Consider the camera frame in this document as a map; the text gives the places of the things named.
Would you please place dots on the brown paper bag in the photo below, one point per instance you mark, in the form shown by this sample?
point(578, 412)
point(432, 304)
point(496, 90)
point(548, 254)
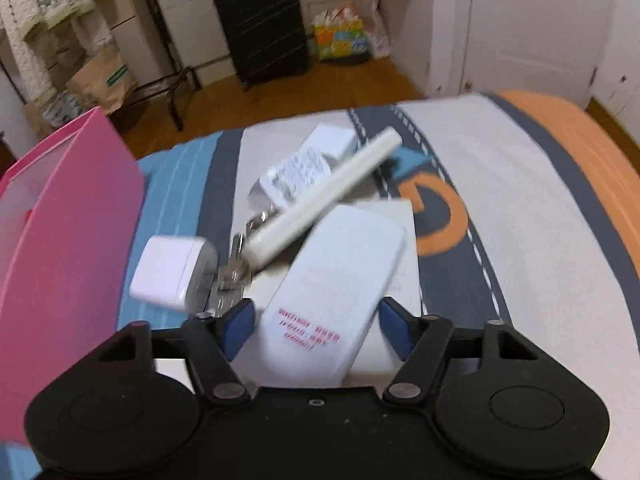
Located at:
point(105, 81)

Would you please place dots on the white door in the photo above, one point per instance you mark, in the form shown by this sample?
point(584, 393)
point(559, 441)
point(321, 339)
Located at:
point(548, 46)

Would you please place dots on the pink storage box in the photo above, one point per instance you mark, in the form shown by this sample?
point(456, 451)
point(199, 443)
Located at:
point(69, 208)

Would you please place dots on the slim cream remote control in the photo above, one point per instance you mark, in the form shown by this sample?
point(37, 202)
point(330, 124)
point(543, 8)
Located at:
point(264, 244)

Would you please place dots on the white knit cardigan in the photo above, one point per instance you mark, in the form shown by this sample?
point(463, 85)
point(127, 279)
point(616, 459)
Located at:
point(36, 28)

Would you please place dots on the white cube charger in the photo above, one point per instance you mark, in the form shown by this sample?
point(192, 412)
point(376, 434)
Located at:
point(175, 272)

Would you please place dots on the white labelled power adapter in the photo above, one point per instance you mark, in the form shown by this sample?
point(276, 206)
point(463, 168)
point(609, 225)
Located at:
point(284, 183)

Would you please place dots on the large white remote control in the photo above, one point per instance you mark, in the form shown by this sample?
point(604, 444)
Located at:
point(315, 323)

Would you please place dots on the colourful gift bag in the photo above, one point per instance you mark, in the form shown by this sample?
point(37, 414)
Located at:
point(339, 33)

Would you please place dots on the silver key bunch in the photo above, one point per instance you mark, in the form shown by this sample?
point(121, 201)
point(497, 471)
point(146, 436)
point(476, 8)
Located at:
point(231, 278)

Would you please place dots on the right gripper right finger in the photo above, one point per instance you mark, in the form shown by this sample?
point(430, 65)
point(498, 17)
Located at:
point(420, 342)

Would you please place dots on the black suitcase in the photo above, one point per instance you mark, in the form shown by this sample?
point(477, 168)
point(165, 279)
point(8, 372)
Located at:
point(266, 38)

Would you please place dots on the black clothes rack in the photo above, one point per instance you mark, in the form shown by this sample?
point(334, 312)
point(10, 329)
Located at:
point(173, 74)

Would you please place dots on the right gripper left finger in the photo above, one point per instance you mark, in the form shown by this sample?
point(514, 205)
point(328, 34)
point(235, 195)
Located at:
point(212, 344)

